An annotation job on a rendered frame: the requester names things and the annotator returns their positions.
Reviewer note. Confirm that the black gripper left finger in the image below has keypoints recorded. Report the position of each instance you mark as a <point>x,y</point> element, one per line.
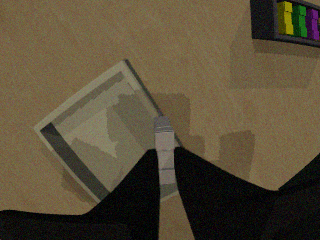
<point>130,212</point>

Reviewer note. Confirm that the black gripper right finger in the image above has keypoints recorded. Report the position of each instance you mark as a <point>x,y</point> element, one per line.
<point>221,206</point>

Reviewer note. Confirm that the purple fuse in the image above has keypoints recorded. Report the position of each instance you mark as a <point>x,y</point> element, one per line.
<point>311,25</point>

